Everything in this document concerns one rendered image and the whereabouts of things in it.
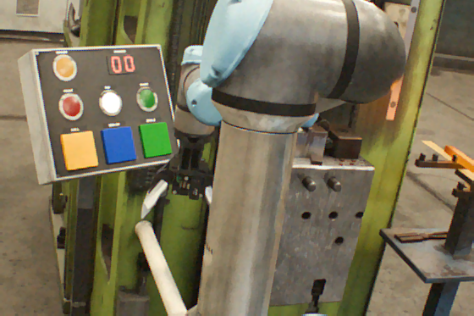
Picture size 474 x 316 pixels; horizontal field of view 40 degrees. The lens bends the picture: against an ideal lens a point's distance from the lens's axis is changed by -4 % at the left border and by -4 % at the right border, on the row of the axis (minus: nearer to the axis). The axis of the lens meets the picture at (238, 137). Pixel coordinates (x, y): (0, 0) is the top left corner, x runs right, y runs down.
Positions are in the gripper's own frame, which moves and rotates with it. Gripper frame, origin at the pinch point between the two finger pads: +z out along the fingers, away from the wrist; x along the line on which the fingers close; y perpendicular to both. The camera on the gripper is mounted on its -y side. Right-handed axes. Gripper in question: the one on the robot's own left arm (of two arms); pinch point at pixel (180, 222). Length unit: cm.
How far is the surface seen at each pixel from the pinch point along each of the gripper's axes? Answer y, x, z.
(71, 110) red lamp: -15.3, -25.7, -14.9
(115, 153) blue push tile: -16.8, -15.5, -6.0
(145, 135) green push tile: -23.6, -9.9, -8.7
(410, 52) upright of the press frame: -76, 64, -28
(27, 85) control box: -17.2, -36.1, -18.6
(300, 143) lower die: -52, 31, -2
